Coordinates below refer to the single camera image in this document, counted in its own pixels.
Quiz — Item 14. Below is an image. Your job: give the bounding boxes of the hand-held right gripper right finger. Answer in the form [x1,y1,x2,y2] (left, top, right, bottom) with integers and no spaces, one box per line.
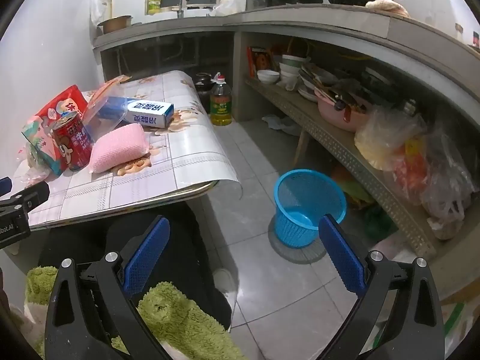
[318,214,445,360]

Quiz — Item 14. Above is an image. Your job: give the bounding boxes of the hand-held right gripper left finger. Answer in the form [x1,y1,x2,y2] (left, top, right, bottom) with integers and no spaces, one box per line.
[44,215,171,360]

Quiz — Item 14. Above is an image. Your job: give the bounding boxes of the blue plastic basket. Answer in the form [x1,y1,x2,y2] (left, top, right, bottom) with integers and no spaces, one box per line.
[273,169,347,249]

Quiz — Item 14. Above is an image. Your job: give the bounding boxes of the red snack bag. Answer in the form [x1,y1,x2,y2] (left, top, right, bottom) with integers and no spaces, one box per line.
[21,84,89,176]

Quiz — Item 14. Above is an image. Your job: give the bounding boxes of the red drink can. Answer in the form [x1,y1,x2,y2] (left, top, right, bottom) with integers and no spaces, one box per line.
[50,110,94,172]

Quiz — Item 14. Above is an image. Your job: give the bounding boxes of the pink sponge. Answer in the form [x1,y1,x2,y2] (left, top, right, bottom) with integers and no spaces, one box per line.
[89,123,151,174]

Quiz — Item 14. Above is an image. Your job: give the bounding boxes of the clear plastic clamshell box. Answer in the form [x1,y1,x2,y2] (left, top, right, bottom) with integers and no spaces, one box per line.
[80,76,132,136]

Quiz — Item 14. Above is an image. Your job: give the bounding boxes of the blue white toothpaste box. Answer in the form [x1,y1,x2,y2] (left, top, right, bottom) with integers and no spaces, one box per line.
[100,97,175,129]

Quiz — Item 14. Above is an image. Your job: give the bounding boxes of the clear plastic wrapper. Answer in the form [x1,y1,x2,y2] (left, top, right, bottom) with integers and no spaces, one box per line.
[13,146,51,186]

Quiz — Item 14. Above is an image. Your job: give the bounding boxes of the metal-edged table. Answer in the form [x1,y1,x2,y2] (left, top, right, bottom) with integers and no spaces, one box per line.
[30,180,220,231]

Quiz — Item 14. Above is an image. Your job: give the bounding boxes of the green towel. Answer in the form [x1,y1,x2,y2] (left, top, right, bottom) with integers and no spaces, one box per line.
[25,266,244,360]

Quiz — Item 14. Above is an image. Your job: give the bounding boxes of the floral table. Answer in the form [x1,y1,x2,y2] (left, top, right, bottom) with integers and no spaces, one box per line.
[11,70,244,229]

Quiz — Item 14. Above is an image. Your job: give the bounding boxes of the orange plastic bag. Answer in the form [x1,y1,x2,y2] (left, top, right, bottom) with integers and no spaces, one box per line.
[390,139,432,205]

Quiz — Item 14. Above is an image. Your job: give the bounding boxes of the clear plastic bag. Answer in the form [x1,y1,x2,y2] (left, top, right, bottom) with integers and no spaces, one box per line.
[420,131,477,241]

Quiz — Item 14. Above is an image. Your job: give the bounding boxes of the pink basin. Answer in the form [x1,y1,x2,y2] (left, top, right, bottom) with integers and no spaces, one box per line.
[314,86,376,133]

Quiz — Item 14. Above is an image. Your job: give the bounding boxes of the white rag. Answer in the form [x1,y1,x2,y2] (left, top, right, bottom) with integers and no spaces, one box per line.
[261,113,302,136]

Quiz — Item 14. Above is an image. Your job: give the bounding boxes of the concrete shelf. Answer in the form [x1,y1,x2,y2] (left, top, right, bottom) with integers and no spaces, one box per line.
[245,77,437,259]

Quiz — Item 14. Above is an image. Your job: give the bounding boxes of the cooking oil bottle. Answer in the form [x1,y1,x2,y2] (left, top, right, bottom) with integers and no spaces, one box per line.
[210,75,233,126]

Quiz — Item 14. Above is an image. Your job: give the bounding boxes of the stack of plates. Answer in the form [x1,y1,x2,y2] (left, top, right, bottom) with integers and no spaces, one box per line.
[298,64,338,102]

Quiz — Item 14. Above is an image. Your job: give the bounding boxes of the dark ceramic jar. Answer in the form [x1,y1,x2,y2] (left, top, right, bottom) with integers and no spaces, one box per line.
[194,72,216,115]

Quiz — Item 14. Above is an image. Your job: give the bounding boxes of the brass pot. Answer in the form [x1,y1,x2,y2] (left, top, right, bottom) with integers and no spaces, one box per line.
[97,16,133,35]

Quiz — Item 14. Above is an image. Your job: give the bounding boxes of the white bowl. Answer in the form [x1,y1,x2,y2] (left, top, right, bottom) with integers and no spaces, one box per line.
[257,69,281,85]

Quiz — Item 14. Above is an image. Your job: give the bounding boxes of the stack of white bowls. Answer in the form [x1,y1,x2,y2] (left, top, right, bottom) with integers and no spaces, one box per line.
[279,54,312,83]

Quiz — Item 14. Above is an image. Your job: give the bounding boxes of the hanging plastic bag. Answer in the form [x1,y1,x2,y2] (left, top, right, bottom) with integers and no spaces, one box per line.
[89,0,104,27]

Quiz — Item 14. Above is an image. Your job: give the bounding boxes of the red food packets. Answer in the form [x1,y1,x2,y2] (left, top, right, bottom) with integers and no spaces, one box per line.
[246,46,276,79]

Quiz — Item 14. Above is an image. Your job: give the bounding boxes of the concrete kitchen counter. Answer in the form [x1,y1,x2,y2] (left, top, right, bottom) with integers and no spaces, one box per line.
[92,4,480,113]

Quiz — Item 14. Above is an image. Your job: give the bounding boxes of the beige cloth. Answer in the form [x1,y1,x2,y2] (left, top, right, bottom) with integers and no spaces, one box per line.
[365,0,411,18]

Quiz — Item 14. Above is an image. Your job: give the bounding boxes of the white plastic bag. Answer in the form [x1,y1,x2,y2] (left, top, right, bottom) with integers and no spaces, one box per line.
[210,0,241,17]

